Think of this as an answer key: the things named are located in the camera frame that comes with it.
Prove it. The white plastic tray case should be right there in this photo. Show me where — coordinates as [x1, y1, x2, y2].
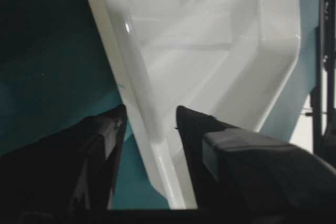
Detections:
[88, 0, 301, 209]

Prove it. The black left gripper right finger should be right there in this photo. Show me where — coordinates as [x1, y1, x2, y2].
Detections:
[176, 106, 335, 210]

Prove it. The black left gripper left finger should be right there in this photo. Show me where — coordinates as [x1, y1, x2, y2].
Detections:
[1, 105, 127, 210]

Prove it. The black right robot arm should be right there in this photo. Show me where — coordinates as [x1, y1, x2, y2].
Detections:
[310, 0, 335, 157]

